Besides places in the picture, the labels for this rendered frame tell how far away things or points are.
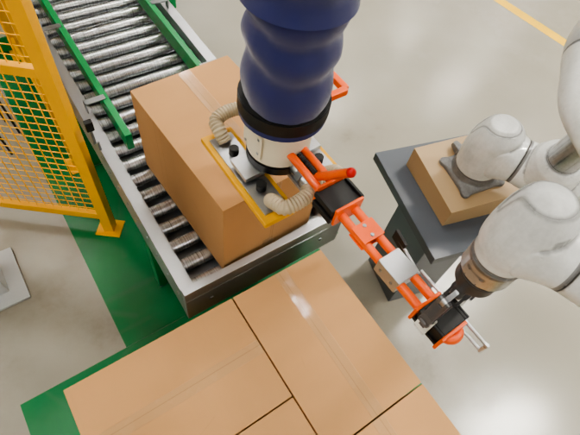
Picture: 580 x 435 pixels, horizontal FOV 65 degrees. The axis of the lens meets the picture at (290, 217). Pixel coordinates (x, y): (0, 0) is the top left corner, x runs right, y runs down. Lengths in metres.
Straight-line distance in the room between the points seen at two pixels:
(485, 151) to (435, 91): 1.92
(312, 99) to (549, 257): 0.56
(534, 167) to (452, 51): 2.43
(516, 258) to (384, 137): 2.36
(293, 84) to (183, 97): 0.78
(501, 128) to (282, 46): 0.89
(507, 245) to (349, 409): 1.02
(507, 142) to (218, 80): 1.01
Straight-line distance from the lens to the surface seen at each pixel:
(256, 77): 1.00
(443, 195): 1.72
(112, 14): 2.83
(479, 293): 0.86
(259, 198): 1.20
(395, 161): 1.87
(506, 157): 1.63
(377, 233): 1.06
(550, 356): 2.67
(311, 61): 0.95
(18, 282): 2.49
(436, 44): 3.96
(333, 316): 1.69
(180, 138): 1.56
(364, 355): 1.67
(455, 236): 1.75
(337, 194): 1.09
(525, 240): 0.71
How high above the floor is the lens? 2.09
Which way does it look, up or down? 56 degrees down
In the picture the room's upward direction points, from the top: 12 degrees clockwise
